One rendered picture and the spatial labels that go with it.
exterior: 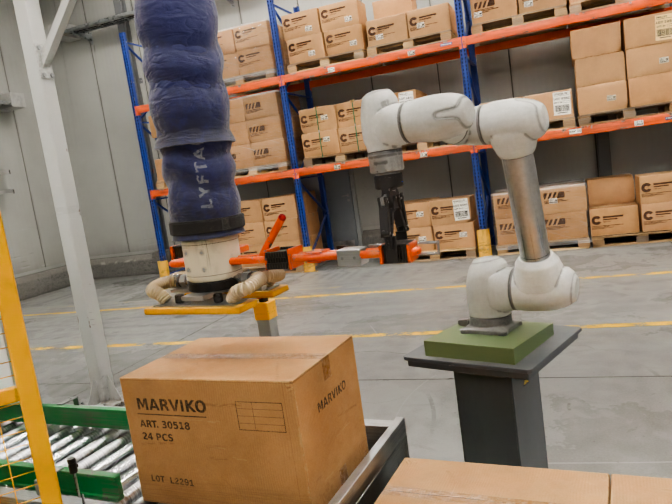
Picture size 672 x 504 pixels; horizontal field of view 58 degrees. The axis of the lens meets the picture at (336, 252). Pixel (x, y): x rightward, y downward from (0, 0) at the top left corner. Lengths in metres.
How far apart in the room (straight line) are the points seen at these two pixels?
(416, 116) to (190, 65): 0.66
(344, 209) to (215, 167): 8.82
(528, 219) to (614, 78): 6.70
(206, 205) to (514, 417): 1.32
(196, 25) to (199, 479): 1.29
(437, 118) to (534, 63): 8.58
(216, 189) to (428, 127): 0.65
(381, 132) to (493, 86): 8.54
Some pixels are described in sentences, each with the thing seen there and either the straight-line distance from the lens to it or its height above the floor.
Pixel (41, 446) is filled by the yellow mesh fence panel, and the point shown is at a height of 0.83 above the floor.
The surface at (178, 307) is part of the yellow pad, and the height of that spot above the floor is 1.14.
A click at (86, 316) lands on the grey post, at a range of 4.78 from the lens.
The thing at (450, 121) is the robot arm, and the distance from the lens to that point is 1.48.
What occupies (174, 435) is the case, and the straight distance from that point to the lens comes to 1.91.
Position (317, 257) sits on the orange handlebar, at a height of 1.24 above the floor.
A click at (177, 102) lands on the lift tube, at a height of 1.71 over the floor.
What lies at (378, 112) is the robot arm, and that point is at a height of 1.59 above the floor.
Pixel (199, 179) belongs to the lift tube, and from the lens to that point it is 1.78.
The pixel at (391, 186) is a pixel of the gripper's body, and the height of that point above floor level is 1.41.
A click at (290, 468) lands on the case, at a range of 1.73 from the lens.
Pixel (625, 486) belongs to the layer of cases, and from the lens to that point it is 1.87.
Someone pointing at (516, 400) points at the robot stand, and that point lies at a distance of 2.33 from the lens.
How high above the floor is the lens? 1.46
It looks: 7 degrees down
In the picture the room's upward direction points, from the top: 8 degrees counter-clockwise
